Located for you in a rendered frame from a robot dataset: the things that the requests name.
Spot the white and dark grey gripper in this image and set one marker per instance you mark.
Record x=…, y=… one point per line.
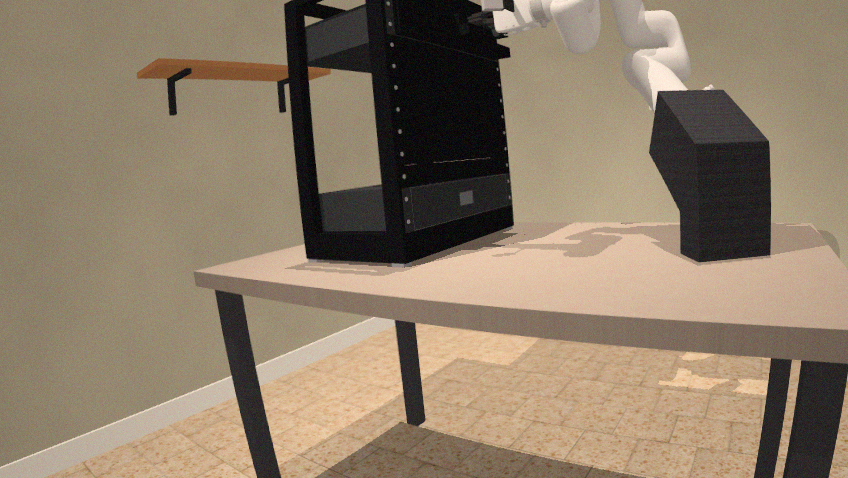
x=519, y=21

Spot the black equipment rack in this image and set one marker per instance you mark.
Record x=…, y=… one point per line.
x=426, y=89

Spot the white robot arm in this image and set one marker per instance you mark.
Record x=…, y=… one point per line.
x=637, y=29

